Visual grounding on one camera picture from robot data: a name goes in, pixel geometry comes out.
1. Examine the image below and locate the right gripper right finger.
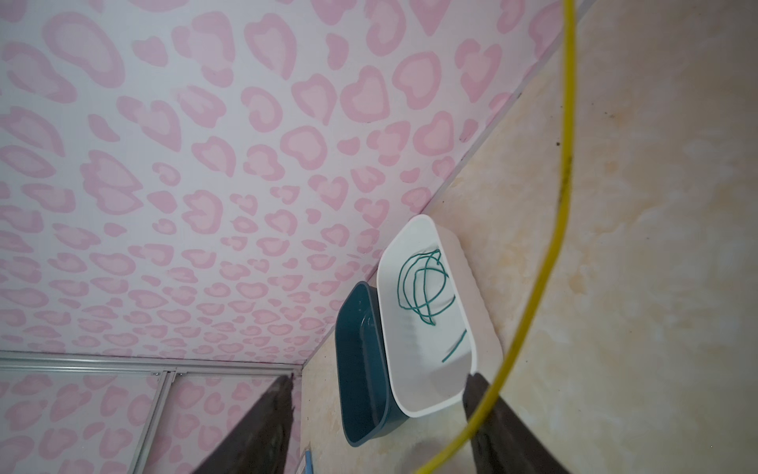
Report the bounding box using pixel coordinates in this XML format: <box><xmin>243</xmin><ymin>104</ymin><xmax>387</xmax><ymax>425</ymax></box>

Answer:
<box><xmin>470</xmin><ymin>398</ymin><xmax>569</xmax><ymax>474</ymax></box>

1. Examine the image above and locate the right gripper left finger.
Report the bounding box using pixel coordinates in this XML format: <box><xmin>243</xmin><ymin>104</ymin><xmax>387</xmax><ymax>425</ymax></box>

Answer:
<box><xmin>193</xmin><ymin>375</ymin><xmax>294</xmax><ymax>474</ymax></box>

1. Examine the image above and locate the dark teal plastic tray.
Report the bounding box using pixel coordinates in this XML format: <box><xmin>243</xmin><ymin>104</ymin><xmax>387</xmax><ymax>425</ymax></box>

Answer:
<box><xmin>334</xmin><ymin>282</ymin><xmax>408</xmax><ymax>448</ymax></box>

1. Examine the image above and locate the yellow cable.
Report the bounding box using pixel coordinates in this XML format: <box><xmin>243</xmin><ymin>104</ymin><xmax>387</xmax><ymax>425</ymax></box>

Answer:
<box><xmin>413</xmin><ymin>0</ymin><xmax>578</xmax><ymax>474</ymax></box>

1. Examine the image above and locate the white plastic tray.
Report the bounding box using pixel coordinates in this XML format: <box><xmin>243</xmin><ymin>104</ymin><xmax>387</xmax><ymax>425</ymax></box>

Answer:
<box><xmin>376</xmin><ymin>214</ymin><xmax>503</xmax><ymax>418</ymax></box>

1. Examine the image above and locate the diagonal aluminium frame strut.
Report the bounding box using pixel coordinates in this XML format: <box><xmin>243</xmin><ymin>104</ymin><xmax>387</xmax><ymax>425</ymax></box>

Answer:
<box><xmin>128</xmin><ymin>371</ymin><xmax>177</xmax><ymax>474</ymax></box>

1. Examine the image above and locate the dark green cable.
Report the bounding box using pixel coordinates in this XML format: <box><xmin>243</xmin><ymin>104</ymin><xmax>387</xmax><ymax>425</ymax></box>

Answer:
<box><xmin>396</xmin><ymin>248</ymin><xmax>469</xmax><ymax>363</ymax></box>

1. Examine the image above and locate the left aluminium frame strut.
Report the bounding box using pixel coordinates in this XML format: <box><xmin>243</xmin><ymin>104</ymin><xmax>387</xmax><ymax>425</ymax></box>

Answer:
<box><xmin>1</xmin><ymin>351</ymin><xmax>301</xmax><ymax>376</ymax></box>

